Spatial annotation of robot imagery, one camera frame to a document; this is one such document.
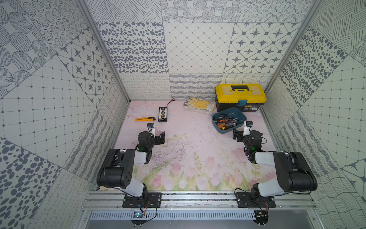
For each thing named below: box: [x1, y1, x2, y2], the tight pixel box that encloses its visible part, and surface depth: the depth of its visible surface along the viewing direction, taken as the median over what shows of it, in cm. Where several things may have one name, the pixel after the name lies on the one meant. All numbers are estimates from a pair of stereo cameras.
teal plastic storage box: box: [211, 107, 248, 134], surface depth 108 cm
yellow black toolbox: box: [214, 83, 267, 112], surface depth 106 cm
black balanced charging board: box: [158, 106, 168, 123], surface depth 113 cm
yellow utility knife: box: [134, 116, 156, 122], surface depth 110 cm
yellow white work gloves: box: [182, 97, 216, 115], surface depth 118 cm
